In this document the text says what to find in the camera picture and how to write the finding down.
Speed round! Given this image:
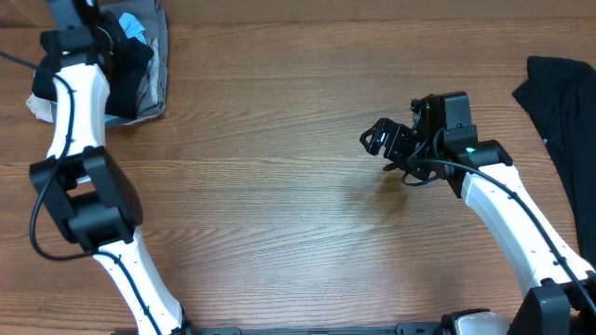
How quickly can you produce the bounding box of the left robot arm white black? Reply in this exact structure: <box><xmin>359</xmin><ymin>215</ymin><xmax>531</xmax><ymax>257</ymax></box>
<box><xmin>29</xmin><ymin>27</ymin><xmax>191</xmax><ymax>334</ymax></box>

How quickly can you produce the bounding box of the black t-shirt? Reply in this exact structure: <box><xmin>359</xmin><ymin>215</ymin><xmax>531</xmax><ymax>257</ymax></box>
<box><xmin>39</xmin><ymin>12</ymin><xmax>155</xmax><ymax>120</ymax></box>

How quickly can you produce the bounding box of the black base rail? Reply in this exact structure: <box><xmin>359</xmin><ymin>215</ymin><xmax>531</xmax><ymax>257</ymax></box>
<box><xmin>111</xmin><ymin>320</ymin><xmax>527</xmax><ymax>335</ymax></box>

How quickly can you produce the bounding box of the grey folded garment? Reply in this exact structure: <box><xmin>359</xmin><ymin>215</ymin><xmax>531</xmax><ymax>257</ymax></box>
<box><xmin>100</xmin><ymin>0</ymin><xmax>169</xmax><ymax>126</ymax></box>

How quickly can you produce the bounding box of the light blue printed t-shirt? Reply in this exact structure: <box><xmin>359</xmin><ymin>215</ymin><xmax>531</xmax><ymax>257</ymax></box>
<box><xmin>105</xmin><ymin>12</ymin><xmax>154</xmax><ymax>127</ymax></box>

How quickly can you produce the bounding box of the white folded garment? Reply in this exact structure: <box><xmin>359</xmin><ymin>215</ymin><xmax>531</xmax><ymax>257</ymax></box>
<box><xmin>26</xmin><ymin>94</ymin><xmax>57</xmax><ymax>124</ymax></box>

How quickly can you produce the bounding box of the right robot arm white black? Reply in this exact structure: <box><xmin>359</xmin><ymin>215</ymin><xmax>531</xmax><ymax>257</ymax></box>
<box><xmin>359</xmin><ymin>118</ymin><xmax>595</xmax><ymax>334</ymax></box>

